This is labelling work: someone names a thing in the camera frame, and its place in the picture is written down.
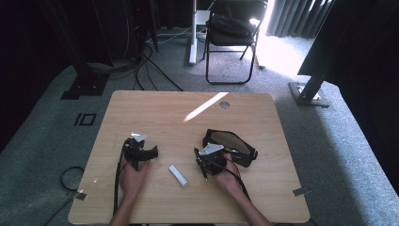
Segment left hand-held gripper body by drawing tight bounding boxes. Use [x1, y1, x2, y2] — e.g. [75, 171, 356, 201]
[122, 131, 149, 171]

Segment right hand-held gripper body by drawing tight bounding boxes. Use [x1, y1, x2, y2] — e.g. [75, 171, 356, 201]
[198, 142, 228, 176]

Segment white stick eraser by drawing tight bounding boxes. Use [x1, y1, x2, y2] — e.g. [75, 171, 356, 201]
[168, 164, 190, 189]

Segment black pencil case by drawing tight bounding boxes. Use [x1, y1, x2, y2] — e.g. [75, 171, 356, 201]
[201, 128, 259, 169]

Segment person's right hand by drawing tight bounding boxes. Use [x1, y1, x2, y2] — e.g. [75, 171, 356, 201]
[213, 153, 245, 196]

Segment person's left hand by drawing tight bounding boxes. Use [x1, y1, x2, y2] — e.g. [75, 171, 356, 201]
[118, 156, 151, 199]

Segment black metal stand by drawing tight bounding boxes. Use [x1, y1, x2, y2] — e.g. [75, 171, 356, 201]
[37, 0, 111, 101]
[288, 46, 340, 109]

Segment white desk leg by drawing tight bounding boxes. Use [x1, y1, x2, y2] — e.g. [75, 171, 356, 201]
[187, 0, 212, 66]

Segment dark equipment tower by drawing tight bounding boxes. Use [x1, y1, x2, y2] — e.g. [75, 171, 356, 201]
[123, 0, 160, 62]

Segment black folding chair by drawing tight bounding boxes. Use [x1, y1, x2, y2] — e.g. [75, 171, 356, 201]
[202, 0, 270, 86]

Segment black bag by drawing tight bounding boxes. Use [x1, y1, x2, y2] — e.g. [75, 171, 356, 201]
[207, 13, 257, 38]

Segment black curtain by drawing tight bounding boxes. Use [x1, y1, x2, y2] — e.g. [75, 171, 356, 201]
[296, 0, 399, 192]
[0, 0, 78, 153]

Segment grey curtain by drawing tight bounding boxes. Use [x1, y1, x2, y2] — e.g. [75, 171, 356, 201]
[265, 0, 334, 40]

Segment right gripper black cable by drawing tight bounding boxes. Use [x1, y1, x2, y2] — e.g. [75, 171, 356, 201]
[219, 157, 252, 202]

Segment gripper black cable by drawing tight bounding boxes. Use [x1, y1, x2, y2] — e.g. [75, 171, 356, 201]
[219, 157, 252, 202]
[111, 140, 130, 218]

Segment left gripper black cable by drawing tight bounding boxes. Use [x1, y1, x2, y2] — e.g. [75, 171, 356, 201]
[111, 140, 130, 218]

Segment black floor cables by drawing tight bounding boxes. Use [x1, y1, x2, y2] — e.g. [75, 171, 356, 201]
[134, 43, 184, 92]

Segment black cable loop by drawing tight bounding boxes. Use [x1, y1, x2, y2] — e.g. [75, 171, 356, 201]
[59, 165, 86, 193]

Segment white floor cable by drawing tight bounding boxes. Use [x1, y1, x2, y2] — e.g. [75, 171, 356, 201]
[145, 25, 209, 45]

